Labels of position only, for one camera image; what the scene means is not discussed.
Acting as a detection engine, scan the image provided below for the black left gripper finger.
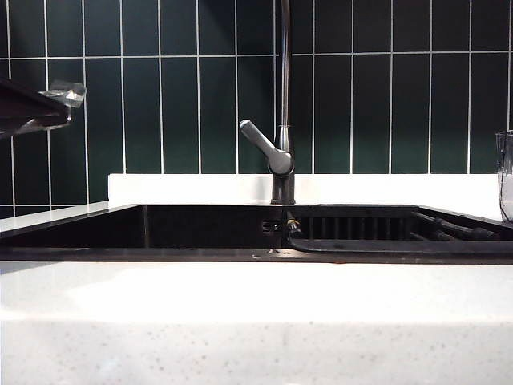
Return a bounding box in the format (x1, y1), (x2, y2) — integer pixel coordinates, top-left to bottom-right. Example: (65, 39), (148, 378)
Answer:
(0, 77), (88, 121)
(0, 113), (74, 140)

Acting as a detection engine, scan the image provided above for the grey faucet lever handle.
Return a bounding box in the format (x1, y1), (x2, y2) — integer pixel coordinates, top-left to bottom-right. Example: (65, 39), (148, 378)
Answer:
(238, 119), (296, 178)

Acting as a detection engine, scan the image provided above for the clear faceted glass mug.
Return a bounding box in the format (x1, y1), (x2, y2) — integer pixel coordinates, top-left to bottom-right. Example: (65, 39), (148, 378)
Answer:
(495, 130), (513, 223)

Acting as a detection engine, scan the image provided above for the black kitchen sink basin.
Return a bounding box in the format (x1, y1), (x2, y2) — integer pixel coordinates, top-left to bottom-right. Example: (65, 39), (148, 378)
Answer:
(0, 203), (513, 265)

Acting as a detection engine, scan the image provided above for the grey steel faucet spout column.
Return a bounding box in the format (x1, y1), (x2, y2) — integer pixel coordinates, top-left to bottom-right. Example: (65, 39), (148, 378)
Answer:
(270, 0), (297, 206)

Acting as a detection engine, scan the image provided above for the black slatted sink drain rack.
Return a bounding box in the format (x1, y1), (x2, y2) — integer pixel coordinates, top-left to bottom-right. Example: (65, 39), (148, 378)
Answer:
(285, 212), (513, 255)

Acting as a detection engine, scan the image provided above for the white stone backsplash ledge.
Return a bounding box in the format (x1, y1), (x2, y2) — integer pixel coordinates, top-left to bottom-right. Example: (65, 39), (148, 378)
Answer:
(107, 172), (513, 208)

